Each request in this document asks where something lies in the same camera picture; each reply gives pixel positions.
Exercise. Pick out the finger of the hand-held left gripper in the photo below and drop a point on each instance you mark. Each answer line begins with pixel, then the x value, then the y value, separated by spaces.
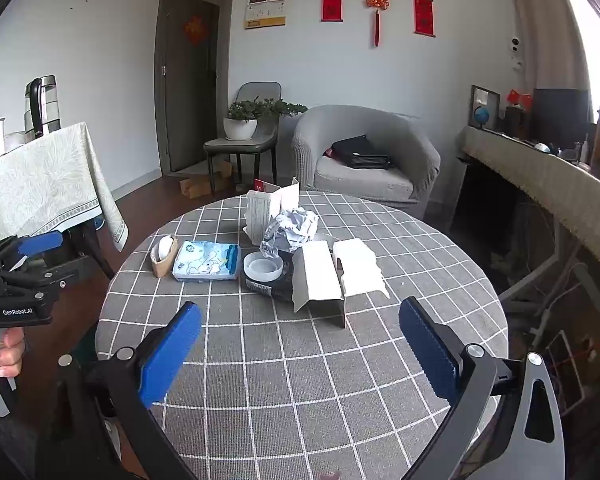
pixel 40 242
pixel 50 277

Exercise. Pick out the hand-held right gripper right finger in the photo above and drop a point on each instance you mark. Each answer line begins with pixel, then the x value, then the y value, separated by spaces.
pixel 427 350

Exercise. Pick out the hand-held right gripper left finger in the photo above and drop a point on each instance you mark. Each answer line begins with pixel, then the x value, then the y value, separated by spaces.
pixel 172 350

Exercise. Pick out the brown tape roll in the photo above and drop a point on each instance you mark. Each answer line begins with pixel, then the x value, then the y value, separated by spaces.
pixel 161 266

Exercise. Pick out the blue tissue pack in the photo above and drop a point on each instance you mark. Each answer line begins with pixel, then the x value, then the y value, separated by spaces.
pixel 205 260

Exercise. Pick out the white paper sheet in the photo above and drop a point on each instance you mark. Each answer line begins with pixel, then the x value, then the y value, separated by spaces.
pixel 360 265

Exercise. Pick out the white cardboard box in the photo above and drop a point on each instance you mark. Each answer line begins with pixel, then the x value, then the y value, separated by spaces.
pixel 315 270

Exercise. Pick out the silver foil bag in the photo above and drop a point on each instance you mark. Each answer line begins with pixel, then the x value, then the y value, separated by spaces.
pixel 272 242

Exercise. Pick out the person's left hand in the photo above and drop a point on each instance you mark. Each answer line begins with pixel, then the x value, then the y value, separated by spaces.
pixel 10 355

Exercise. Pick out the black table leg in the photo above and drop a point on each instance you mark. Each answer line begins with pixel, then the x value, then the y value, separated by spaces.
pixel 97 252

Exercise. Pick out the pale green floral tablecloth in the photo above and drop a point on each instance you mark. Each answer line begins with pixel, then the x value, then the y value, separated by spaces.
pixel 45 185

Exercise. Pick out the grey checked tablecloth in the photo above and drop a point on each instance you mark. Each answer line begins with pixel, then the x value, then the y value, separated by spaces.
pixel 280 385

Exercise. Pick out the glass electric kettle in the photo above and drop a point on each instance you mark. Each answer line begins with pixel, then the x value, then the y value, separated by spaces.
pixel 47 105

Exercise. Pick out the brown cardboard box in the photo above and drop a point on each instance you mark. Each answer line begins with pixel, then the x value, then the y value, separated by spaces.
pixel 200 185

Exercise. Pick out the grey armchair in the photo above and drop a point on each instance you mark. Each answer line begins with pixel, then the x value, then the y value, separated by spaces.
pixel 365 180

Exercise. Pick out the beige fringed cloth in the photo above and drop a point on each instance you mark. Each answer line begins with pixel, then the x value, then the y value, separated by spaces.
pixel 545 180

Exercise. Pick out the dark grey door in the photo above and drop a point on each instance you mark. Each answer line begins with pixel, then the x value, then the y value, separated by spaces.
pixel 190 100

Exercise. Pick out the black bag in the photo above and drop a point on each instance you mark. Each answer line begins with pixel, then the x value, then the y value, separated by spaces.
pixel 360 152

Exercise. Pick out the potted plant in white pot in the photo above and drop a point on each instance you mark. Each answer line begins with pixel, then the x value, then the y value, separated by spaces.
pixel 240 129

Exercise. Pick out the small blue globe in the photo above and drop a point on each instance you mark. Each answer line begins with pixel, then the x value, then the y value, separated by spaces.
pixel 482 115

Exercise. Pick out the red door decoration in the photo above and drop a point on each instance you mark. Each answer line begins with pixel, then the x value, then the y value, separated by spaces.
pixel 194 30

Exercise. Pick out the grey chair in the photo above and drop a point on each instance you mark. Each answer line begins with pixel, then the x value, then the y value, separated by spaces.
pixel 260 91

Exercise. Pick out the small red flags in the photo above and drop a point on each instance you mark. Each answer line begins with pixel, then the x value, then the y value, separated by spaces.
pixel 520 97

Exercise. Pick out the black monitor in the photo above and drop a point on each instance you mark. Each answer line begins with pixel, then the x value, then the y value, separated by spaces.
pixel 560 115

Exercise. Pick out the bright window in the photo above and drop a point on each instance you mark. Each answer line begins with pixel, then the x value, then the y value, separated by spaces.
pixel 595 50

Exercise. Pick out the picture frame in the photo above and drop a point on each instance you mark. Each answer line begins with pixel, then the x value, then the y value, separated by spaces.
pixel 492 97

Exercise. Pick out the white security camera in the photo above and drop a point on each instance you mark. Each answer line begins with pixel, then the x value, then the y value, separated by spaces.
pixel 516 50

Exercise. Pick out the wall calendar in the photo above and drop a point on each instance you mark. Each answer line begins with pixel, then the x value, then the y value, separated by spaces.
pixel 265 5

